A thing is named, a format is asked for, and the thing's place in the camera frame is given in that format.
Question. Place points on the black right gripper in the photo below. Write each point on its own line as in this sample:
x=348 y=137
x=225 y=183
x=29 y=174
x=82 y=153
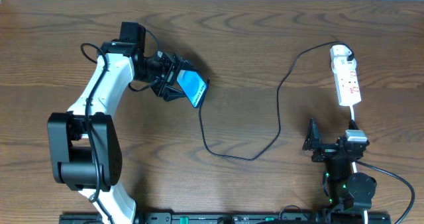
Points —
x=328 y=150

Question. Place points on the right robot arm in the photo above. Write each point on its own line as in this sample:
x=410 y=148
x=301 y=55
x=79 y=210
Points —
x=350 y=192

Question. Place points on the white power strip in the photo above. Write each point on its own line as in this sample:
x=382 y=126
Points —
x=346 y=81

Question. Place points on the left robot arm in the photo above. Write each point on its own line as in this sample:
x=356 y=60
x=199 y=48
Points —
x=84 y=147

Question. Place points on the blue Galaxy smartphone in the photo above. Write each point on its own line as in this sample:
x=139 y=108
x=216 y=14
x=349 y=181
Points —
x=193 y=86

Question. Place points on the white charger plug adapter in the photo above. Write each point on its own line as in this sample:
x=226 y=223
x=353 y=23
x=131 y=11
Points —
x=341 y=50

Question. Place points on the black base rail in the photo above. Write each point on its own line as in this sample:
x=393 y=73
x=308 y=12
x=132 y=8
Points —
x=187 y=218

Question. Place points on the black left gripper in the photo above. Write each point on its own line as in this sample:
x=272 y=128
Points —
x=167 y=78

